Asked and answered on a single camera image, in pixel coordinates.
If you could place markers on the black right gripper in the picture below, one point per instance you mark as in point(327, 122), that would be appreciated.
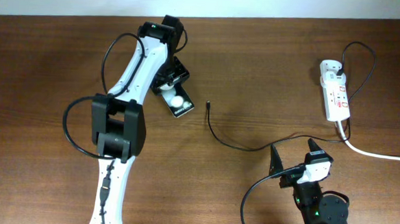
point(290, 180)

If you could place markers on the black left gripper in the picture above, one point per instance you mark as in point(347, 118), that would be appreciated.
point(181, 74)

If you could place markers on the black Galaxy flip phone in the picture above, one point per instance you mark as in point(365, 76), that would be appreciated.
point(177, 100)

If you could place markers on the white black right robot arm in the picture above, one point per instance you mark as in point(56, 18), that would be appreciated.
point(316, 206)

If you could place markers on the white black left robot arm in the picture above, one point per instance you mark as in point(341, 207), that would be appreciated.
point(118, 119)

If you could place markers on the white USB charger adapter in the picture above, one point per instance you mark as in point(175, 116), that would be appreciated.
point(329, 73)

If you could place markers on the white power strip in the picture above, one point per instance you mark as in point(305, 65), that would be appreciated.
point(336, 103)

